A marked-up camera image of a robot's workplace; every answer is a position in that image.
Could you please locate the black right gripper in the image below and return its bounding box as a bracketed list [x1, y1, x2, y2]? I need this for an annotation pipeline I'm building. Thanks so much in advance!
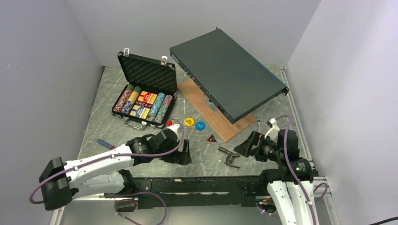
[234, 130, 283, 162]

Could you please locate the red triangular token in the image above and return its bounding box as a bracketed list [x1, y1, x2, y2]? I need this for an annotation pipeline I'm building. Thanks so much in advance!
[207, 134, 218, 143]

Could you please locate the blue round button chip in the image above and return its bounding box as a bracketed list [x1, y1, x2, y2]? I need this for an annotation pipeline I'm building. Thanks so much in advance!
[195, 121, 206, 131]

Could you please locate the yellow round button chip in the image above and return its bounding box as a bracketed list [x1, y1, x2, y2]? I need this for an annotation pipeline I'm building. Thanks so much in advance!
[184, 117, 195, 127]

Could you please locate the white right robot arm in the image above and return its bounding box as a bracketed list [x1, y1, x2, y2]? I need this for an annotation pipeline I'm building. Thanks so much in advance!
[234, 129, 319, 225]

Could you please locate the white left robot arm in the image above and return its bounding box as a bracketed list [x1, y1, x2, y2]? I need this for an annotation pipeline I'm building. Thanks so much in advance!
[38, 125, 191, 211]

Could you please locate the small silver wrench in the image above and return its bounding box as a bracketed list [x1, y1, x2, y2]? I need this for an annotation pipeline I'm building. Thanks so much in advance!
[257, 120, 261, 133]

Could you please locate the metal clamp tool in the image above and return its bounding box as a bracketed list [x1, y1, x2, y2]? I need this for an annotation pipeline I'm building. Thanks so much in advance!
[218, 146, 240, 169]

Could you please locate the wooden board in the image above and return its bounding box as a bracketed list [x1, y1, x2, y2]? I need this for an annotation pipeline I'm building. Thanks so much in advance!
[177, 79, 257, 142]

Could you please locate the purple green chip row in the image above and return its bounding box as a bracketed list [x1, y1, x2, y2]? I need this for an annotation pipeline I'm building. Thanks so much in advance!
[154, 95, 173, 124]

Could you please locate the teal poker chip row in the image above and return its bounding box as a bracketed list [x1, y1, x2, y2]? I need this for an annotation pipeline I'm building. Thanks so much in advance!
[147, 93, 166, 121]

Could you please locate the lower playing card deck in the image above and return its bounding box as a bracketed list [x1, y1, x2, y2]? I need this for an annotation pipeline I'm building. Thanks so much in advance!
[129, 105, 151, 120]

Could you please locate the playing card deck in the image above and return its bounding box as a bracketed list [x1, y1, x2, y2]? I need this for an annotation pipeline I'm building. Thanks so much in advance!
[137, 91, 158, 105]
[129, 105, 151, 120]

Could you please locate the dark rack server unit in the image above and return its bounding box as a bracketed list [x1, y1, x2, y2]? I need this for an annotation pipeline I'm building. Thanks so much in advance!
[169, 28, 289, 124]

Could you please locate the upper playing card deck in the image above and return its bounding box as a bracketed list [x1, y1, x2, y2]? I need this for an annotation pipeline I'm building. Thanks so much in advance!
[137, 91, 158, 105]

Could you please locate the black poker chip case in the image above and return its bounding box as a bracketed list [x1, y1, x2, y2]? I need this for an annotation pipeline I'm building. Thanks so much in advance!
[111, 48, 177, 130]

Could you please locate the yellow blue chip row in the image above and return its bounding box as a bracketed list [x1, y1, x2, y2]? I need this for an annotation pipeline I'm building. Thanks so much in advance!
[121, 86, 142, 114]

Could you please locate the blue red screwdriver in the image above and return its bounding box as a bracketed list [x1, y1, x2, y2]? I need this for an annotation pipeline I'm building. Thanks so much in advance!
[96, 139, 115, 150]

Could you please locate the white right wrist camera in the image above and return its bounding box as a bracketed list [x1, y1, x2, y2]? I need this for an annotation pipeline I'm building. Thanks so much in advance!
[265, 118, 280, 141]

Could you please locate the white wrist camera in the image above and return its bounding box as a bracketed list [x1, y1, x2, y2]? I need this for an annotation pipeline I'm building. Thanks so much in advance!
[167, 120, 182, 138]
[265, 118, 280, 141]

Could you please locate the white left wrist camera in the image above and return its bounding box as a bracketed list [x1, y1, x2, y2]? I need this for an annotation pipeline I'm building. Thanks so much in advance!
[167, 120, 182, 138]

